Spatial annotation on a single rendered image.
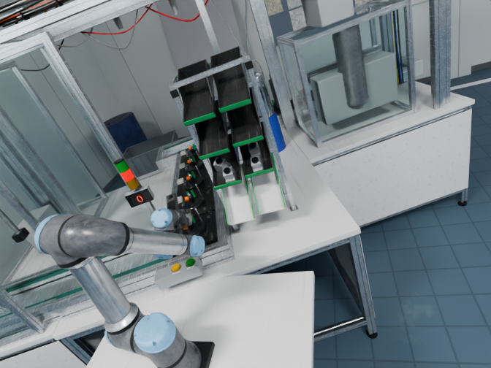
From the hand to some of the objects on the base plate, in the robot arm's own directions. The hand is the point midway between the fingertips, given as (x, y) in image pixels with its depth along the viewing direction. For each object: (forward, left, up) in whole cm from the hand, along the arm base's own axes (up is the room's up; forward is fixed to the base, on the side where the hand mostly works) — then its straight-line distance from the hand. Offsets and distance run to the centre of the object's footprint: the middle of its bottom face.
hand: (183, 213), depth 152 cm
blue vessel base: (+99, -12, -22) cm, 102 cm away
